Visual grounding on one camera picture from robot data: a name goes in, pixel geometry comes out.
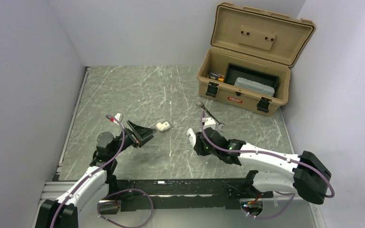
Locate white plastic pipe elbow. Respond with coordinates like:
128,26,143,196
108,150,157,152
155,122,171,132

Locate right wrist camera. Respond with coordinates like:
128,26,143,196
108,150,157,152
202,117,216,130

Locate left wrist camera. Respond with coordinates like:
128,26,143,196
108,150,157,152
113,113,123,123

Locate black toolbox right latch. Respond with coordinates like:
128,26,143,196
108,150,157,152
257,97,271,113

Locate tan plastic toolbox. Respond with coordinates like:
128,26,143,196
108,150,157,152
197,2,316,116

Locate white remote control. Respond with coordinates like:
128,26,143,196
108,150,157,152
186,128,196,147

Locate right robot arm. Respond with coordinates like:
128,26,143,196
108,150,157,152
186,128,334,205

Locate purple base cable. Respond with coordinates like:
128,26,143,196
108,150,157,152
96,189,155,228
241,192,297,220

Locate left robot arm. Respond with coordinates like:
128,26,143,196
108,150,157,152
35,115,157,228

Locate black toolbox left latch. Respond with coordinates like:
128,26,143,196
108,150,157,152
205,82,219,98

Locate yellow tool in toolbox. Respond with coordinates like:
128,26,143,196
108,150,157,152
208,72,225,82

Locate black tray in toolbox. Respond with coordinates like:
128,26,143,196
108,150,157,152
224,63,279,92

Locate silver open-end wrench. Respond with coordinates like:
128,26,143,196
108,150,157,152
196,101,228,133

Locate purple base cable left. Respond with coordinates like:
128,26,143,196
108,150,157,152
96,189,155,228

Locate black toolbox latch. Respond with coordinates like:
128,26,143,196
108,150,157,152
205,82,219,98
257,97,271,113

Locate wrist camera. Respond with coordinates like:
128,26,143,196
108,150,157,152
113,113,123,123
202,117,216,130

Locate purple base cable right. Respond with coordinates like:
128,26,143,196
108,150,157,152
241,192,297,220

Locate grey plastic case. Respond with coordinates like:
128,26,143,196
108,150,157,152
234,77,275,96

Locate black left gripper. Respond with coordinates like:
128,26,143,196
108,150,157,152
110,120,156,158

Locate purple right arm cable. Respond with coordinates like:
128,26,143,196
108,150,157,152
200,111,336,199

